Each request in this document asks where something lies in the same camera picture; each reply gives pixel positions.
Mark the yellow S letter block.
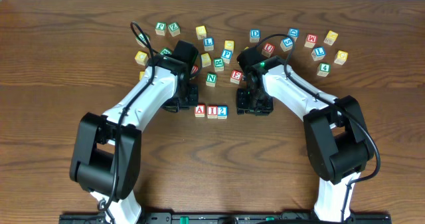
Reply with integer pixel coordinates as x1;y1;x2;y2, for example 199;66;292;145
201;53;212;68

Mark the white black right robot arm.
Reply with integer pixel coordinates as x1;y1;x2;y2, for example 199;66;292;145
236;47;380;223

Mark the green B letter block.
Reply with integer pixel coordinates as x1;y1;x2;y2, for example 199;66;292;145
160;48;172;55

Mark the blue D block upright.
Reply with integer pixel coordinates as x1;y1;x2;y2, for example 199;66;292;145
250;29;260;43

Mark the yellow O letter block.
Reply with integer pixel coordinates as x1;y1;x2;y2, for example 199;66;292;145
224;40;235;52

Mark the yellow G letter block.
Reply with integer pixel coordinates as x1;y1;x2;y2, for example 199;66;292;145
334;51;348;65

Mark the blue L block middle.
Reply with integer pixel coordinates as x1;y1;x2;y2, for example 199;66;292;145
203;37;214;51

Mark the blue l block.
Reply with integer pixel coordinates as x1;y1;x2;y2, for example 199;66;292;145
203;37;214;51
311;47;326;61

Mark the red u block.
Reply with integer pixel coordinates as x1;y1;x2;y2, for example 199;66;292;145
191;65;199;74
262;43;276;58

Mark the green L letter block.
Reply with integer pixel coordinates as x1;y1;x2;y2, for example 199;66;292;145
135;33;150;47

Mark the blue D block tilted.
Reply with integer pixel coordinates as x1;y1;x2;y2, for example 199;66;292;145
288;28;299;42

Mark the green R letter block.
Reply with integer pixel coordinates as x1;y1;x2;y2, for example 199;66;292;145
214;58;224;72

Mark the yellow k block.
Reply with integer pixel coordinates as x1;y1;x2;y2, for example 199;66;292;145
139;71;145;80
323;30;339;46

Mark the blue L block right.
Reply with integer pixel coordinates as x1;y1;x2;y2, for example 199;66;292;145
311;47;326;61

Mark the red I letter block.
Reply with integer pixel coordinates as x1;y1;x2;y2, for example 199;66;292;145
207;106;218;119

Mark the red M letter block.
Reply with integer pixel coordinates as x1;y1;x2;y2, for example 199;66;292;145
304;34;317;48

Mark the blue 2 number block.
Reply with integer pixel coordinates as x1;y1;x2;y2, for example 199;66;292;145
217;106;228;119

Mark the yellow K block left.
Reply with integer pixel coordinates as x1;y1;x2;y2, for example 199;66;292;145
139;71;145;80

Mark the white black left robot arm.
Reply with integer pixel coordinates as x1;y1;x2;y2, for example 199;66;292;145
60;41;199;223

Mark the green Z letter block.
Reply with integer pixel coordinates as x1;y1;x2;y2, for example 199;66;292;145
168;22;181;37

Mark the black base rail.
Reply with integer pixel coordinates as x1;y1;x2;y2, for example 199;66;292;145
58;211;392;224

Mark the red U block right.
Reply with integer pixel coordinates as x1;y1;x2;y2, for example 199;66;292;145
262;43;276;58

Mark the blue 5 number block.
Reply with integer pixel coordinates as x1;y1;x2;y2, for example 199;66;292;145
280;37;294;52

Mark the yellow K block right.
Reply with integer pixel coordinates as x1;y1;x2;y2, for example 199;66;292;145
323;30;339;46

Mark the red E letter block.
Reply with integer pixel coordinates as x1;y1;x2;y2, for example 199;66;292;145
230;70;243;84

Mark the green N letter block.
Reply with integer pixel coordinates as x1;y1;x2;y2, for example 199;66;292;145
206;72;217;87

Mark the red U block left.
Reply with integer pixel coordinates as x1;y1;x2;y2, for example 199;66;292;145
191;65;199;74

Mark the yellow block top middle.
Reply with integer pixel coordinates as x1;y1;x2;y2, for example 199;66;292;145
195;25;207;40

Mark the green J block far left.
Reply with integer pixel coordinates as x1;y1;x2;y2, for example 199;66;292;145
155;22;167;36

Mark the yellow C letter block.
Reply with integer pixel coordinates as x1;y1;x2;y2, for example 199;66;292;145
135;51;149;66

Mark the blue P letter block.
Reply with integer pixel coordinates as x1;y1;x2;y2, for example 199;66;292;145
220;49;233;64

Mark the red A letter block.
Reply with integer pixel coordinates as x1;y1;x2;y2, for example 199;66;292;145
195;104;206;118

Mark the green 4 number block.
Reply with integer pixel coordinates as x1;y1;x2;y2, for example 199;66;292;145
316;62;331;77

